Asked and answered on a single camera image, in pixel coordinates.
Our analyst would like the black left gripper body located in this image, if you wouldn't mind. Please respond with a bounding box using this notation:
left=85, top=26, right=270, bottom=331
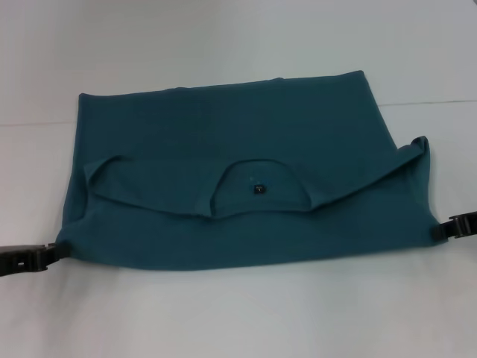
left=0, top=242, right=51, bottom=277

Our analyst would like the teal blue FREE! t-shirt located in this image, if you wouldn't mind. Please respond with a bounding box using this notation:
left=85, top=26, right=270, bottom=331
left=54, top=69, right=448, bottom=275

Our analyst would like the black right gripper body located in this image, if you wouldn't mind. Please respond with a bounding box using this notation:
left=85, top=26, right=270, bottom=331
left=446, top=210, right=477, bottom=239

